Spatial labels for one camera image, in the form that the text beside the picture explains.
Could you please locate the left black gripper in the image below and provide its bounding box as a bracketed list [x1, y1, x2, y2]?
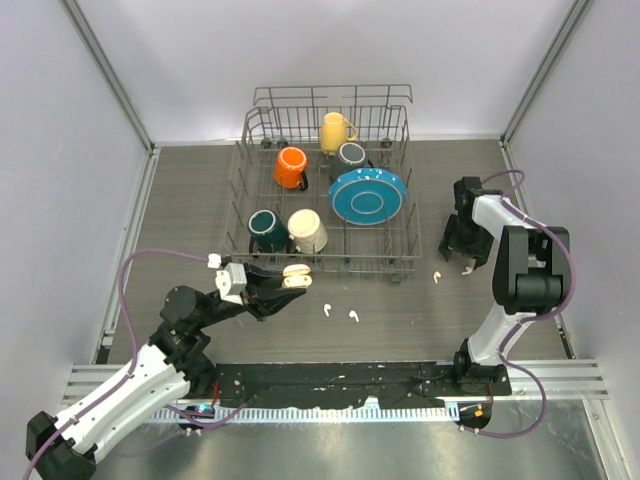
[195, 262, 306, 329]

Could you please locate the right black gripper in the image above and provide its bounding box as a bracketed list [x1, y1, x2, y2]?
[439, 214, 495, 269]

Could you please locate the white charging case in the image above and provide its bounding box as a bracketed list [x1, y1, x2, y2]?
[282, 264, 313, 288]

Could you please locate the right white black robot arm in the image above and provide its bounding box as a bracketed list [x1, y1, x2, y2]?
[438, 176, 575, 395]

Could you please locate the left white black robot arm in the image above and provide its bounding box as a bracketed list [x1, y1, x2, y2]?
[26, 262, 312, 479]

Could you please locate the dark green mug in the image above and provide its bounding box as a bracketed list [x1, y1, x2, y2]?
[247, 209, 293, 258]

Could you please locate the cream white mug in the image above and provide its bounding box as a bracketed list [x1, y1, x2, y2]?
[287, 209, 328, 254]

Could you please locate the blue plate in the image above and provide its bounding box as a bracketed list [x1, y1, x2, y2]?
[328, 167, 408, 226]

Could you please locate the orange mug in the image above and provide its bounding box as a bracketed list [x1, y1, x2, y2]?
[274, 146, 308, 191]

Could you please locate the grey mug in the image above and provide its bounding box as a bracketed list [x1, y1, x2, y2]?
[329, 142, 373, 182]

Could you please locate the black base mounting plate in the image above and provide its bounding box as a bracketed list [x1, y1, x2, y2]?
[203, 361, 512, 410]

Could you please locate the yellow mug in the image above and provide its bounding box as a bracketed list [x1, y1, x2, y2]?
[320, 112, 359, 155]

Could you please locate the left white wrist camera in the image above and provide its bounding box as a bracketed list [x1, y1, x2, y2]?
[207, 253, 247, 305]

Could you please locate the grey wire dish rack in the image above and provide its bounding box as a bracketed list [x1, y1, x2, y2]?
[224, 83, 421, 284]

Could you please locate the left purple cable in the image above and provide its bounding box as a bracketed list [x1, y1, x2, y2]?
[23, 248, 209, 480]

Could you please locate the white slotted cable duct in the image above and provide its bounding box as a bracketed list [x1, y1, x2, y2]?
[149, 404, 461, 424]

